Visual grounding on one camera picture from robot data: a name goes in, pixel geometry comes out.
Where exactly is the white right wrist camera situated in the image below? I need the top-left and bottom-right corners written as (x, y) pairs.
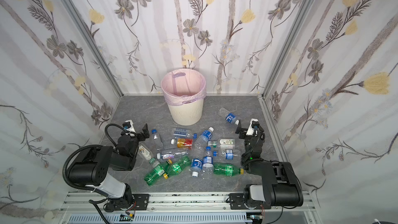
top-left (246, 119), bottom-right (260, 136)

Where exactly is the clear bottle blue cap upright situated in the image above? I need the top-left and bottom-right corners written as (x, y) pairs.
top-left (203, 146), bottom-right (214, 177)

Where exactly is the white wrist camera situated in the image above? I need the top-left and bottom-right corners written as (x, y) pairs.
top-left (122, 120), bottom-right (135, 133)
top-left (246, 119), bottom-right (260, 136)

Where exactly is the orange red drink bottle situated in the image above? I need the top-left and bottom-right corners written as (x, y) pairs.
top-left (171, 138), bottom-right (193, 149)

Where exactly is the clear bottle blue cap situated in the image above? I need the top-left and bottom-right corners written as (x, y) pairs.
top-left (172, 128), bottom-right (197, 140)
top-left (203, 146), bottom-right (214, 177)
top-left (151, 129), bottom-right (164, 150)

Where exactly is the clear bottle blue cap flat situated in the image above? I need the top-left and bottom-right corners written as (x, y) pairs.
top-left (172, 128), bottom-right (197, 140)

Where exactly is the pink bin liner bag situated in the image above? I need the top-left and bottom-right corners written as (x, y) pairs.
top-left (161, 68), bottom-right (207, 106)

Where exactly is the green bottle yellow cap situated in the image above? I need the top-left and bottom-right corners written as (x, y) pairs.
top-left (214, 163), bottom-right (244, 177)

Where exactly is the clear bottle purple label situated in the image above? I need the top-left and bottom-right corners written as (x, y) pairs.
top-left (156, 148), bottom-right (189, 160)

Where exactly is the cream plastic waste bin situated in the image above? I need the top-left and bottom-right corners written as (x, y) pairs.
top-left (161, 68), bottom-right (207, 127)

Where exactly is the tall clear bottle blue label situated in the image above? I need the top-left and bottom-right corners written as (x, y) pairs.
top-left (192, 127), bottom-right (214, 159)

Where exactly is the small clear bottle blue label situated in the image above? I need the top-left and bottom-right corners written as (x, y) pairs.
top-left (213, 149), bottom-right (241, 161)

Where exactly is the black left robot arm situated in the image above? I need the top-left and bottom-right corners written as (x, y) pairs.
top-left (62, 120), bottom-right (150, 213)

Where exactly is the white cable duct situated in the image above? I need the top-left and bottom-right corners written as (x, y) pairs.
top-left (66, 213), bottom-right (252, 224)

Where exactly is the clear bottle white cap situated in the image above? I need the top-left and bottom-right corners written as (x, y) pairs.
top-left (190, 155), bottom-right (203, 178)

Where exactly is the clear bottle green cap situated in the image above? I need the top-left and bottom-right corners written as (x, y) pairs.
top-left (208, 138), bottom-right (235, 149)

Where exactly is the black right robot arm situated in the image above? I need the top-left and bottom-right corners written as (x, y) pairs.
top-left (229, 119), bottom-right (304, 210)

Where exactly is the aluminium mounting rail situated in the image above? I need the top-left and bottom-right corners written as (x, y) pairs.
top-left (58, 191), bottom-right (318, 215)

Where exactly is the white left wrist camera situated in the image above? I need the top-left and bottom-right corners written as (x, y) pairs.
top-left (122, 120), bottom-right (135, 133)

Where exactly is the clear bottle white label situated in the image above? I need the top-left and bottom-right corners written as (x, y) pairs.
top-left (138, 144), bottom-right (160, 168)

